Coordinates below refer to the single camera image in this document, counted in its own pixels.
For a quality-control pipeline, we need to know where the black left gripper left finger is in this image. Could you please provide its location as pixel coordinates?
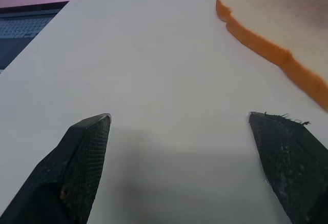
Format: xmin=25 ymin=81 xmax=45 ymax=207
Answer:
xmin=0 ymin=113 xmax=112 ymax=224

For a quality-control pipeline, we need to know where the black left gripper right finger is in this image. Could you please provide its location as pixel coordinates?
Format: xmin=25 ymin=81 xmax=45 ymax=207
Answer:
xmin=248 ymin=111 xmax=328 ymax=224

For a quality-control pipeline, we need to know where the white bread slice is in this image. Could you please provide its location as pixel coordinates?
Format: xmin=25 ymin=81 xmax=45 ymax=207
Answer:
xmin=215 ymin=0 xmax=328 ymax=111

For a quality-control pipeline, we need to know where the laptop with pink screen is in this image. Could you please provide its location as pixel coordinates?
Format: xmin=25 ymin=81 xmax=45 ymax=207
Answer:
xmin=0 ymin=0 xmax=75 ymax=70

